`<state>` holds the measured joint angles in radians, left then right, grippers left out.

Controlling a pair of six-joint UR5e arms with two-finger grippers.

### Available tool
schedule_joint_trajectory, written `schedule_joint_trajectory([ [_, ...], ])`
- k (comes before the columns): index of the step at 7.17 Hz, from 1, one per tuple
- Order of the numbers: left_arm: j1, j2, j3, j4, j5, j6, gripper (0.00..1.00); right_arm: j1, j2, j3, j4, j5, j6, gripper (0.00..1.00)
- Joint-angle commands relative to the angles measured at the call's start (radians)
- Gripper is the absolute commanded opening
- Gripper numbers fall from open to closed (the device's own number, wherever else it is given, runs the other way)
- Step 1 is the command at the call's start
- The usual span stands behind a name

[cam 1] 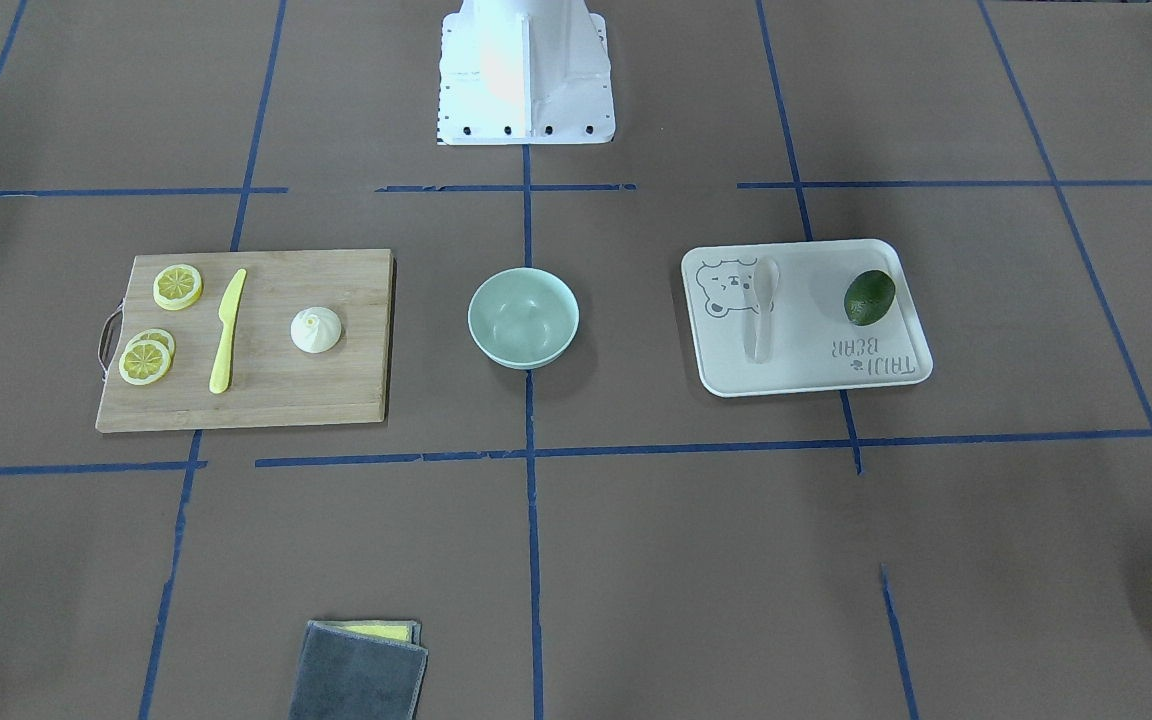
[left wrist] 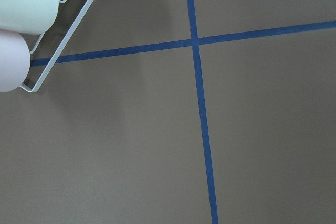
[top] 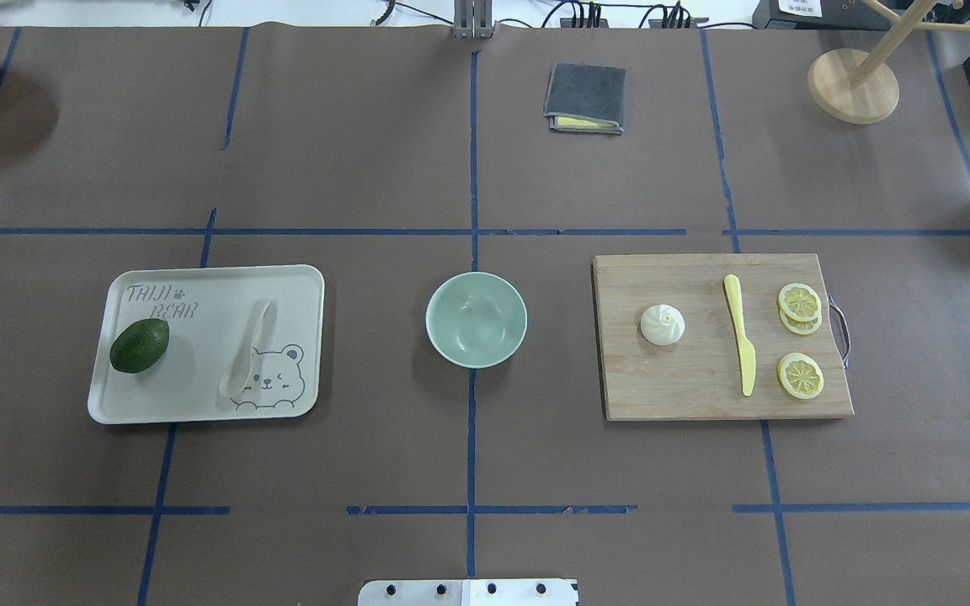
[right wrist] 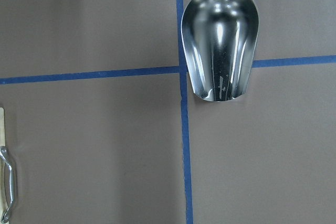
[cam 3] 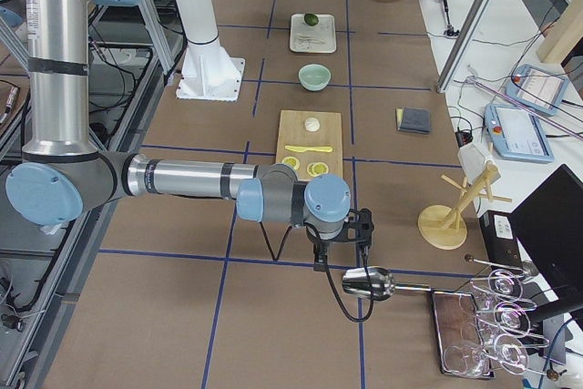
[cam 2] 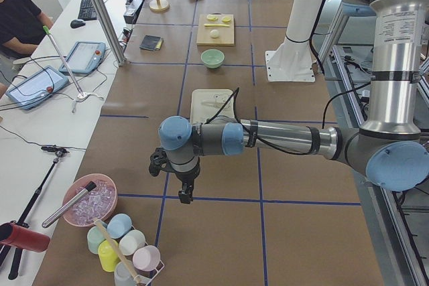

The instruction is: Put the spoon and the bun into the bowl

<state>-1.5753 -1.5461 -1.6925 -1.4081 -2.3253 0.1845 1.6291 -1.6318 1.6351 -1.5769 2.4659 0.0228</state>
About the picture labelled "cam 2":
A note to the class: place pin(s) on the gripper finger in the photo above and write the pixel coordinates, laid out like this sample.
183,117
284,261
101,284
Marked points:
184,194
190,190

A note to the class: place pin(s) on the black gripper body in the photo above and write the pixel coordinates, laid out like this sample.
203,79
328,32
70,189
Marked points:
187,177

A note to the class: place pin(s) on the pink bowl with ice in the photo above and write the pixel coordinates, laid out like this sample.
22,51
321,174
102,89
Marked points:
99,203

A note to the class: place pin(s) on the light green bowl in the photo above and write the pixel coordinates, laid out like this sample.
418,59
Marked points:
212,58

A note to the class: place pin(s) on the white steamed bun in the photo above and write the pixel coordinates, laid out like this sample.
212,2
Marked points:
214,33

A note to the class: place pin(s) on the blue cup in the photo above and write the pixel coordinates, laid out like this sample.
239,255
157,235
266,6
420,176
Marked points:
119,225

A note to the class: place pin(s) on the white cup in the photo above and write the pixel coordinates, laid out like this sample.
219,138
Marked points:
132,241

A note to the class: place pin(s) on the pink cup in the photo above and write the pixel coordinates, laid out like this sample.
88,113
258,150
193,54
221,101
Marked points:
146,258

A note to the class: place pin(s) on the cream bear tray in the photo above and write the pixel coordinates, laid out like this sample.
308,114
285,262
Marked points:
199,113

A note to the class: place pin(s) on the wooden stick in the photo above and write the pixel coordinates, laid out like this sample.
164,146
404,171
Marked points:
136,277

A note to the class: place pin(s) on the white cup rack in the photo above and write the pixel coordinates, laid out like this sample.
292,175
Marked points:
149,275

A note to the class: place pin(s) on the metal cylinder tool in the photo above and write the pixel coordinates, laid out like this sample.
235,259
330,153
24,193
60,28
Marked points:
61,211

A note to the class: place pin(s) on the yellow cup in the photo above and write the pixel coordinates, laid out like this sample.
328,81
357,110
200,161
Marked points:
108,257

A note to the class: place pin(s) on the green cup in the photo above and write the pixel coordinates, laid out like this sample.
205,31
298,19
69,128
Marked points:
94,239

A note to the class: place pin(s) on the grey cup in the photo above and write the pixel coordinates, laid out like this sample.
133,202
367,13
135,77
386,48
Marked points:
122,277

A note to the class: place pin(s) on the black tripod stick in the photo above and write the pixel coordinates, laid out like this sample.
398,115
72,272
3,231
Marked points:
59,153

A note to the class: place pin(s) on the grey folded cloth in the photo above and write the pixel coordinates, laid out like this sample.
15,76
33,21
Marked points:
151,43

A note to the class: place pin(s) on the wooden cutting board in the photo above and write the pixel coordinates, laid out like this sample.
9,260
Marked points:
227,34

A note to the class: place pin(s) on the yellow plastic knife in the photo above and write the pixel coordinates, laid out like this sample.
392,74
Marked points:
216,25

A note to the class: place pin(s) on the far teach pendant tablet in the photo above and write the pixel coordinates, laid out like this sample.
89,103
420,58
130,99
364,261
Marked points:
85,56

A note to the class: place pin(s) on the teach pendant tablet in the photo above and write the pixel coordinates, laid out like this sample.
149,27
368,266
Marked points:
34,90
85,56

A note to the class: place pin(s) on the near teach pendant tablet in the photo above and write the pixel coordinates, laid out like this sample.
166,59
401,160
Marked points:
34,90

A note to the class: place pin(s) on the wooden mug tree stand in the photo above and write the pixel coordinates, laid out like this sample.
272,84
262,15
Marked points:
159,6

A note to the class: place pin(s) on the red cylinder bottle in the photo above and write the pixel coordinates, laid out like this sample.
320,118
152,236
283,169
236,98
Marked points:
24,238

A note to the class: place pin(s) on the black computer mouse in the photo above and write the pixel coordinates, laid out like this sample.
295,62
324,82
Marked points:
77,23

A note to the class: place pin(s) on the black keyboard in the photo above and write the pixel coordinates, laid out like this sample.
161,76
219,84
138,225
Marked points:
87,12

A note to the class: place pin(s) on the silver rod with green tip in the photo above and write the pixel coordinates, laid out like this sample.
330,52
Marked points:
82,95

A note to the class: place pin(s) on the seated person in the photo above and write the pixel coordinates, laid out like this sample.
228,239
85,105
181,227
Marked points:
22,27

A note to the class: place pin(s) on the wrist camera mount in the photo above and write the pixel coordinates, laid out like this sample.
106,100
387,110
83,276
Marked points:
158,162

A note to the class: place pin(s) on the lemon slice near handle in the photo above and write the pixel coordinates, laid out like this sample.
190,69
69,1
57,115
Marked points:
212,17

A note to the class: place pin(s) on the aluminium frame post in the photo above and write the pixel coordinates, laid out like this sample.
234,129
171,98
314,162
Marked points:
110,16

